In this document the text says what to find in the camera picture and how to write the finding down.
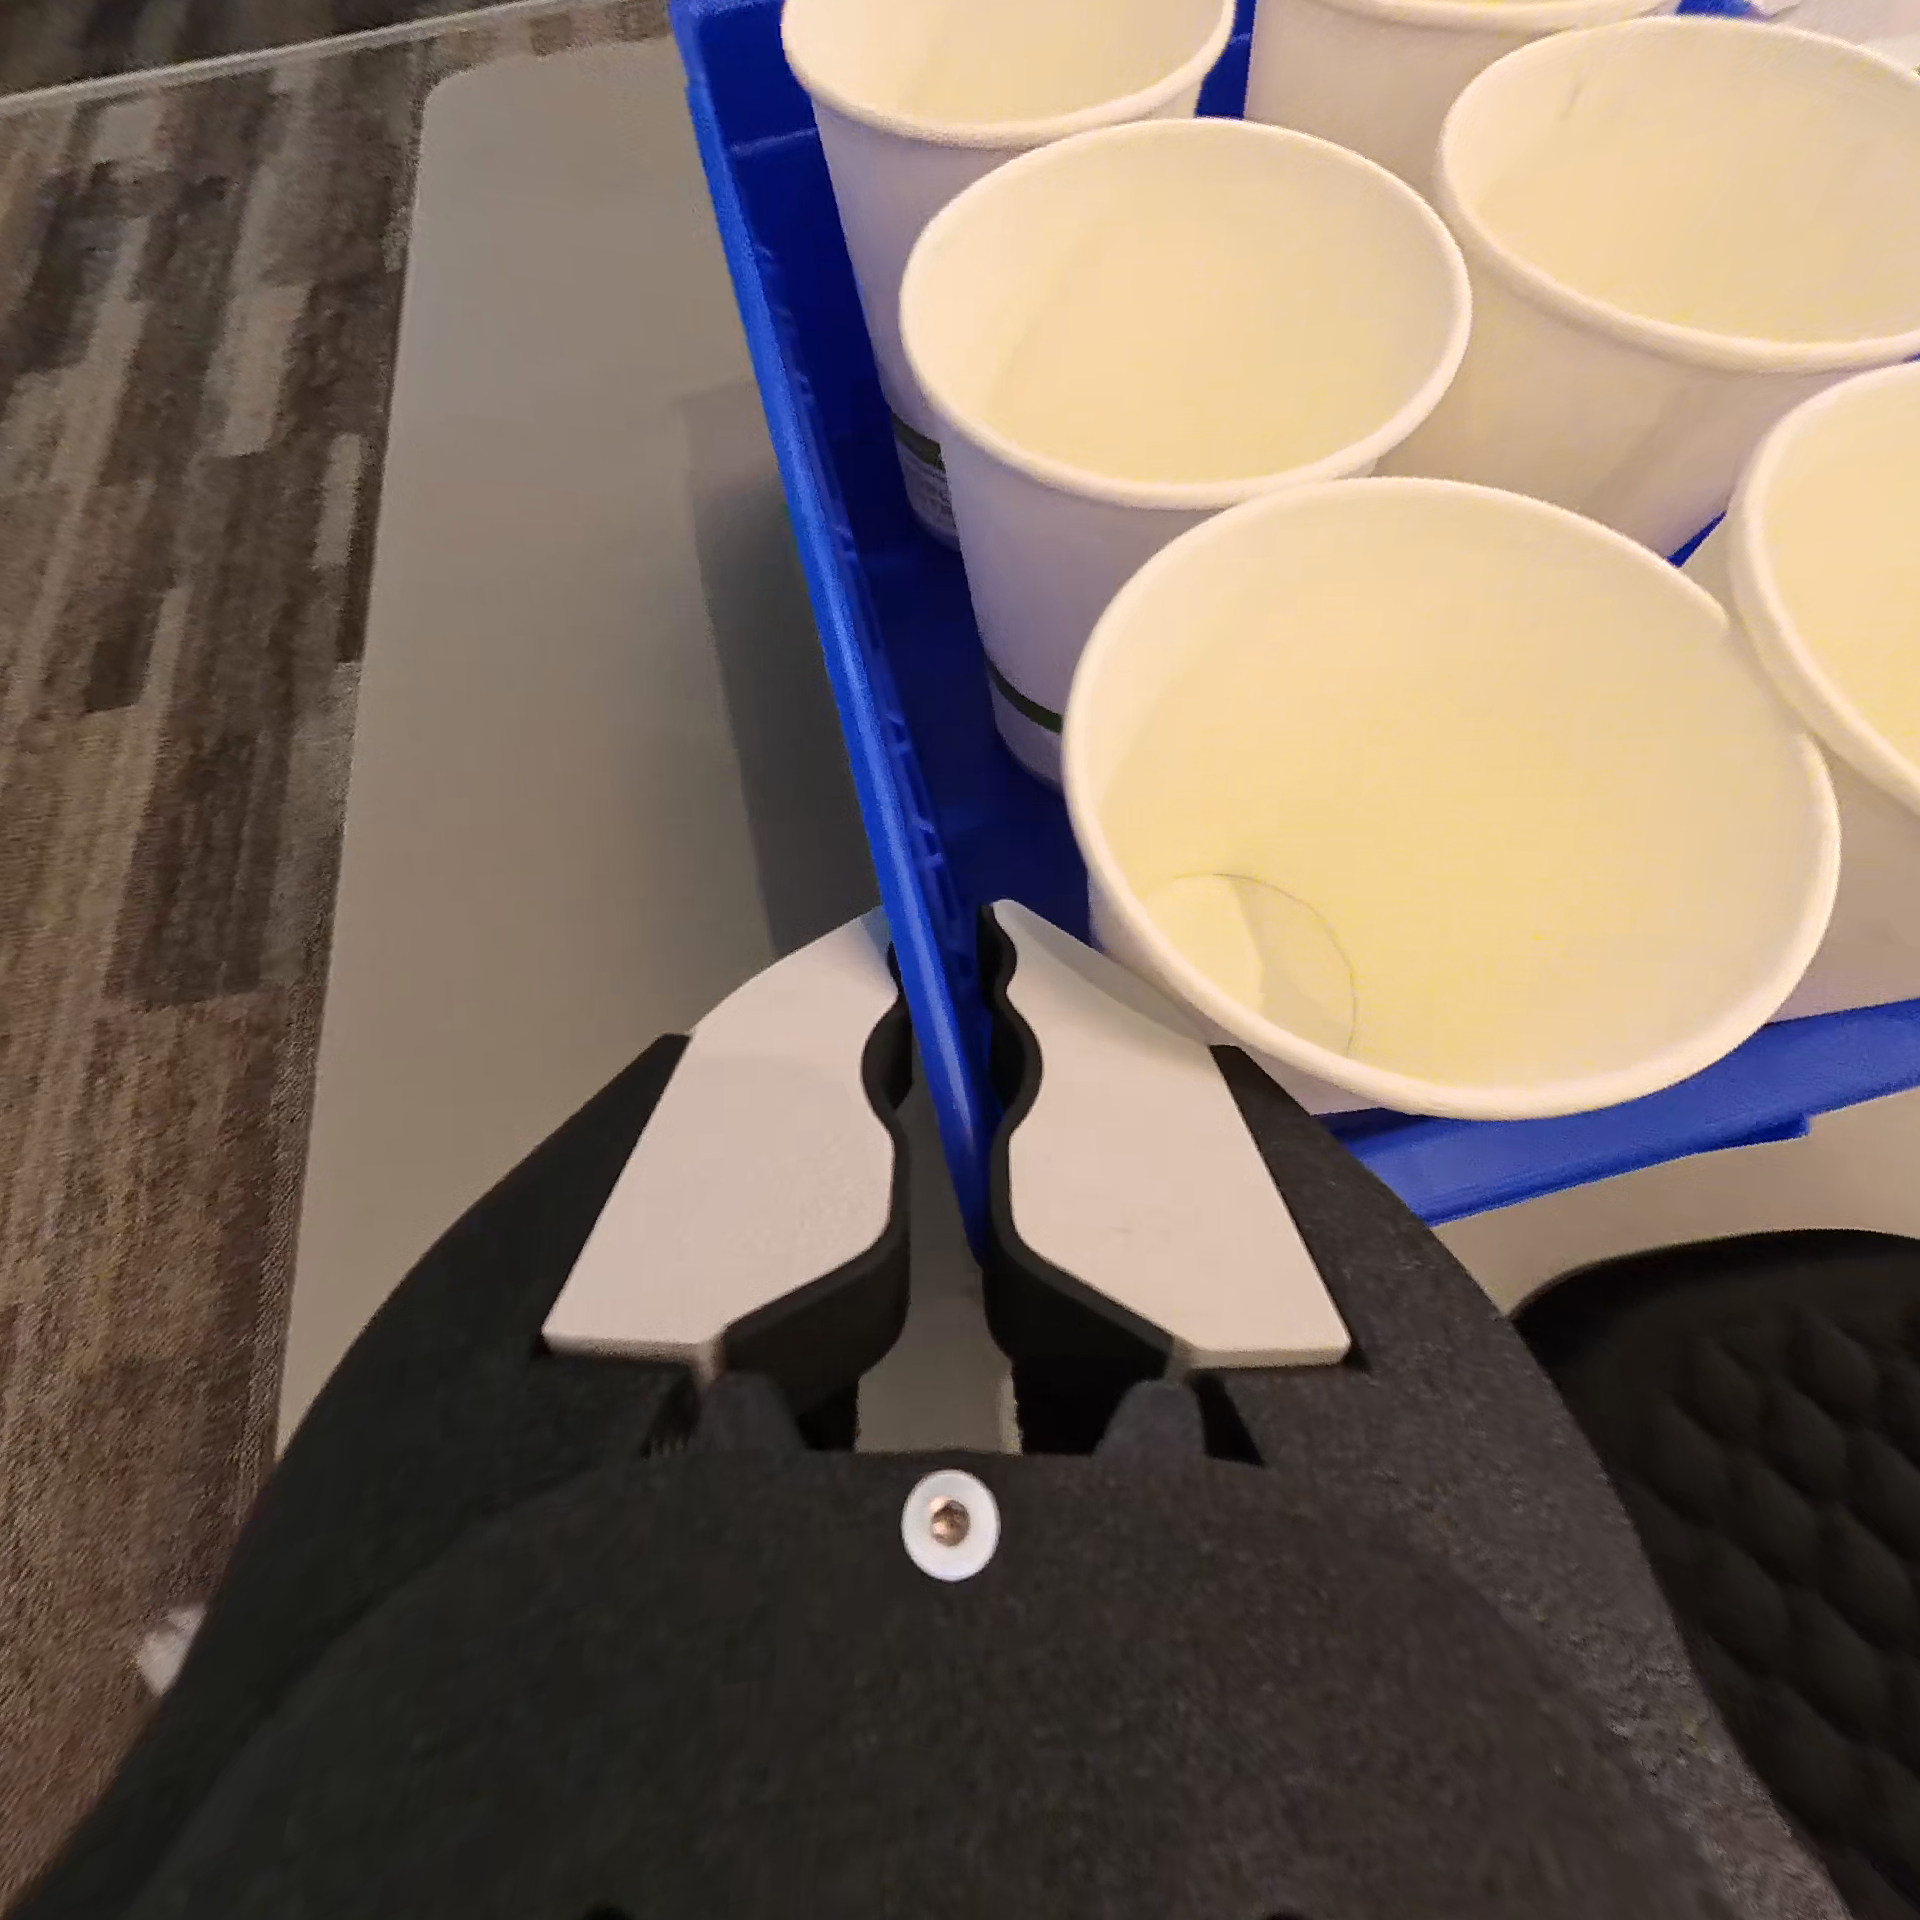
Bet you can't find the white paper cup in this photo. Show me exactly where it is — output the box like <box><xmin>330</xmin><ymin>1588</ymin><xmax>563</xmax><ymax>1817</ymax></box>
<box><xmin>897</xmin><ymin>118</ymin><xmax>1473</xmax><ymax>781</ymax></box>
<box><xmin>778</xmin><ymin>0</ymin><xmax>1237</xmax><ymax>543</ymax></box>
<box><xmin>1061</xmin><ymin>475</ymin><xmax>1842</xmax><ymax>1125</ymax></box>
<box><xmin>1239</xmin><ymin>0</ymin><xmax>1681</xmax><ymax>187</ymax></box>
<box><xmin>1718</xmin><ymin>367</ymin><xmax>1920</xmax><ymax>1024</ymax></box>
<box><xmin>1388</xmin><ymin>16</ymin><xmax>1920</xmax><ymax>568</ymax></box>

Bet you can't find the blue plastic bin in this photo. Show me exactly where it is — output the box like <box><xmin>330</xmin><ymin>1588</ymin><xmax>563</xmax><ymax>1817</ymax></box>
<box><xmin>668</xmin><ymin>0</ymin><xmax>1920</xmax><ymax>1247</ymax></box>

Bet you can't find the black textured pad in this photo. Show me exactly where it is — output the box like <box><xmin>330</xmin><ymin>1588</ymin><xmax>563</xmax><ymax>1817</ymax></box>
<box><xmin>1511</xmin><ymin>1229</ymin><xmax>1920</xmax><ymax>1920</ymax></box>

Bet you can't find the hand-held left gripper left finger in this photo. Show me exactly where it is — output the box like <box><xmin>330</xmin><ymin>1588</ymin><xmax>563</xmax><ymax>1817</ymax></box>
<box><xmin>539</xmin><ymin>918</ymin><xmax>916</xmax><ymax>1457</ymax></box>

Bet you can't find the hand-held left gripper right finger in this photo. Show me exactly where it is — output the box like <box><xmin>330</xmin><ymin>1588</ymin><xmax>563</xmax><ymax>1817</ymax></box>
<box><xmin>975</xmin><ymin>903</ymin><xmax>1358</xmax><ymax>1457</ymax></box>

